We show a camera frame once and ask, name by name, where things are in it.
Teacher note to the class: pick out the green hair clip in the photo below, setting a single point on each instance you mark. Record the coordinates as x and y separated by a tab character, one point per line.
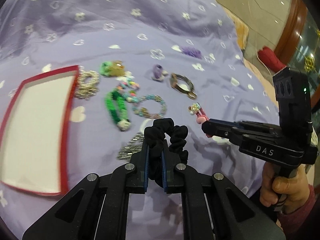
105	68

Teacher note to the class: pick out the right red sleeve forearm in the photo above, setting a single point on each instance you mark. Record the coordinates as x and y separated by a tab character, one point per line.
292	222

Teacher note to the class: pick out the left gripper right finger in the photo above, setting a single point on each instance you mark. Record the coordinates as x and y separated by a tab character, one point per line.
170	183

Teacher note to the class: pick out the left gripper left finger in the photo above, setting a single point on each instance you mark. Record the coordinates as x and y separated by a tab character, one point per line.
139	177

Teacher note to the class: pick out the yellow claw hair clip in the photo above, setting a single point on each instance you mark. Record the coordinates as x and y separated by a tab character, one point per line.
117	68

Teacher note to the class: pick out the gold wrist watch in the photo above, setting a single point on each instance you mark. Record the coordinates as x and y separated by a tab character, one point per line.
183	85

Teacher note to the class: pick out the red jewelry box tray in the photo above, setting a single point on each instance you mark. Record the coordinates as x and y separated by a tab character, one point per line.
34	133

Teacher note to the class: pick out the right hand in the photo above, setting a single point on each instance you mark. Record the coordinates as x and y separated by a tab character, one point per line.
296	189

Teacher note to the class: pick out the purple fluffy pompom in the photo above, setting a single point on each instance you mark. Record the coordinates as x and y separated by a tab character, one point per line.
193	52

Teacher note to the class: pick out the red slipper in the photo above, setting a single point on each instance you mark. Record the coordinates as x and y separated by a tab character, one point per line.
270	60

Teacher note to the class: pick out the black scrunchie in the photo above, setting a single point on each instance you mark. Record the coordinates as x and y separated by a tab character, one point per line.
176	138

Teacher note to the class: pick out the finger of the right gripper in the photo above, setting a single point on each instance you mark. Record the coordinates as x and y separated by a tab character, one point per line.
233	133
243	124

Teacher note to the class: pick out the brown wooden furniture frame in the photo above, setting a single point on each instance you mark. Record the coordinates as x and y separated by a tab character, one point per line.
290	36

